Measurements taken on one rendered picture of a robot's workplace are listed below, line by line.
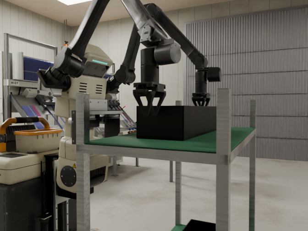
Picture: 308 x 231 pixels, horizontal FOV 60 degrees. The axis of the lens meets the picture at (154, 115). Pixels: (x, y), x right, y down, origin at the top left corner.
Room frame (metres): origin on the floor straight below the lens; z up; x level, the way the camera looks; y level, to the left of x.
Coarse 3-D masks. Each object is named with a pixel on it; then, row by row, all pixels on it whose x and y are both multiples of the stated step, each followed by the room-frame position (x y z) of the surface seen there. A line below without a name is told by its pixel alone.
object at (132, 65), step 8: (152, 16) 1.47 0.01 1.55; (136, 32) 1.46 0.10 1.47; (136, 40) 1.46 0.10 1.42; (128, 48) 1.48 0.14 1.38; (136, 48) 1.47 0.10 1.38; (128, 56) 1.48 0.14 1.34; (136, 56) 1.50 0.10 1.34; (128, 64) 1.48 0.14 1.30; (120, 72) 1.48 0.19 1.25; (128, 72) 1.48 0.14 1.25; (120, 80) 1.48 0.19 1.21
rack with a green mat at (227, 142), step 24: (216, 96) 0.63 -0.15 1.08; (216, 120) 0.63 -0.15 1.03; (96, 144) 0.77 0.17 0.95; (120, 144) 0.76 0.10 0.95; (144, 144) 0.76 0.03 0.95; (168, 144) 0.76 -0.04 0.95; (192, 144) 0.76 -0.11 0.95; (216, 144) 0.63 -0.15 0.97; (240, 144) 0.81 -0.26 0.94; (216, 168) 0.63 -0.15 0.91; (216, 192) 0.63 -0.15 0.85; (216, 216) 0.62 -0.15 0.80
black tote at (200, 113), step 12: (144, 108) 0.90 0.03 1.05; (168, 108) 0.86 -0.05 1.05; (180, 108) 0.84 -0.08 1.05; (192, 108) 0.92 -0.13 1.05; (204, 108) 1.06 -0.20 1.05; (144, 120) 0.90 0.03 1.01; (156, 120) 0.88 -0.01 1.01; (168, 120) 0.86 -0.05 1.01; (180, 120) 0.84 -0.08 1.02; (192, 120) 0.92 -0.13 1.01; (204, 120) 1.06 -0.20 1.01; (144, 132) 0.90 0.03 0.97; (156, 132) 0.88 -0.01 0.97; (168, 132) 0.86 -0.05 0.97; (180, 132) 0.84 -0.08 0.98; (192, 132) 0.92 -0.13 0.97; (204, 132) 1.06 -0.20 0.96
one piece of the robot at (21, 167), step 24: (24, 120) 1.54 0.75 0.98; (0, 144) 1.42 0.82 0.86; (0, 168) 1.26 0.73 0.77; (24, 168) 1.30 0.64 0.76; (48, 168) 1.42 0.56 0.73; (0, 192) 1.26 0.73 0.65; (24, 192) 1.30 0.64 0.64; (48, 192) 1.42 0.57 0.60; (0, 216) 1.26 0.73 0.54; (24, 216) 1.30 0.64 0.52; (48, 216) 1.34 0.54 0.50; (72, 216) 1.60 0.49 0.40
